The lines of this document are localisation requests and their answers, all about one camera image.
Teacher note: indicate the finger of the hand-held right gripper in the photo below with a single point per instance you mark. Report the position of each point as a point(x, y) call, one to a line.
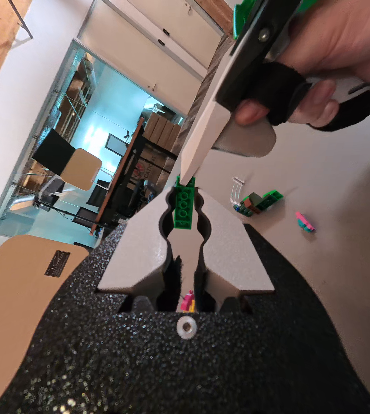
point(204, 129)

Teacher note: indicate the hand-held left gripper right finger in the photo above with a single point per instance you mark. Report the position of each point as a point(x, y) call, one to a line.
point(230, 255)

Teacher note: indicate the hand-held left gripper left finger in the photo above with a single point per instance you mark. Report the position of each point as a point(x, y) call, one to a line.
point(136, 255)

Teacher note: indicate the green lego assembly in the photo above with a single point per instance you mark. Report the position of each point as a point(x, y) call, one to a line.
point(257, 203)

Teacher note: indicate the transparent lego piece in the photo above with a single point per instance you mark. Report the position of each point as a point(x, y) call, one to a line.
point(237, 186)

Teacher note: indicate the green lego brick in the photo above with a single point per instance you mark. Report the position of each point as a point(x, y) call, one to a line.
point(184, 208)

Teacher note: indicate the pink and yellow lego piece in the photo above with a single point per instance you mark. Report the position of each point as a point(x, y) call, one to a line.
point(187, 301)

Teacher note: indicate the pink and teal lego pieces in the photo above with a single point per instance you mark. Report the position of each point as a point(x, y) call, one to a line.
point(305, 222)

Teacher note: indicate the person's right hand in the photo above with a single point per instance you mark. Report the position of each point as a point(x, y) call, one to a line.
point(333, 42)

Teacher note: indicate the row of cardboard boxes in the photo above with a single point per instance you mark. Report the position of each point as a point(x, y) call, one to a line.
point(162, 129)

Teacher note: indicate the green plastic tray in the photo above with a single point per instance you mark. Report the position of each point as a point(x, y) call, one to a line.
point(241, 16)

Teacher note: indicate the printed cardboard box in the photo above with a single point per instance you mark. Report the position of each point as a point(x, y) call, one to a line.
point(154, 168)

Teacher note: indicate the wooden edged desk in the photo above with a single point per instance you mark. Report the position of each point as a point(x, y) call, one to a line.
point(120, 181)

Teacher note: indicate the tan and black chair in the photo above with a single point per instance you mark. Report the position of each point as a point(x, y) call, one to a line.
point(81, 168)

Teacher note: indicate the tan chair with plaque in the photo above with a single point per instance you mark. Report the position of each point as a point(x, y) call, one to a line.
point(13, 307)

